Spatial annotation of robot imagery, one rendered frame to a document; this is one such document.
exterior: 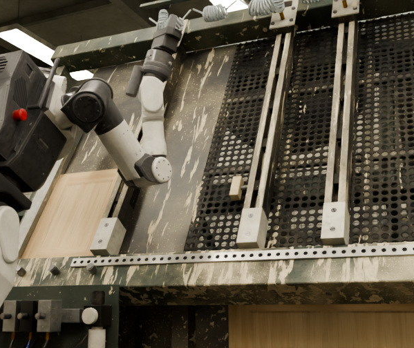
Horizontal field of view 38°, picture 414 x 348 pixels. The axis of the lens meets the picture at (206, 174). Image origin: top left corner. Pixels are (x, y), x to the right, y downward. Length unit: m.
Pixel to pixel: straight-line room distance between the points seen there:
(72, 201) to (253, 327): 0.80
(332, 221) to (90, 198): 0.91
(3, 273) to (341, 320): 0.94
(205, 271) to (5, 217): 0.56
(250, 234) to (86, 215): 0.66
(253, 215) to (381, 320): 0.47
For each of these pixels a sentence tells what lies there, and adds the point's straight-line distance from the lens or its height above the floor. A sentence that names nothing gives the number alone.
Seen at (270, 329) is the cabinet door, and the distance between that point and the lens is 1.87.
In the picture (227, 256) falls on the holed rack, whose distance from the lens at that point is 1.70.
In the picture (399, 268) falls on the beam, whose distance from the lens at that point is 1.58.
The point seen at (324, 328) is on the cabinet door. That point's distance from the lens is 1.83.
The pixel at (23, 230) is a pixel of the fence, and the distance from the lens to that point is 2.20.
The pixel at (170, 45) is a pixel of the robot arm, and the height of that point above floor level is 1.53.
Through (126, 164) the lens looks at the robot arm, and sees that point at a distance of 1.72.
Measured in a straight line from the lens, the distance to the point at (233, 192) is 1.88.
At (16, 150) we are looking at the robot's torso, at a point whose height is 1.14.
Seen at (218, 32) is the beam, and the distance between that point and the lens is 2.57.
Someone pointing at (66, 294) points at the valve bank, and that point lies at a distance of 1.90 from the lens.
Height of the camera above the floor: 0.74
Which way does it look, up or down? 13 degrees up
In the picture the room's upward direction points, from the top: straight up
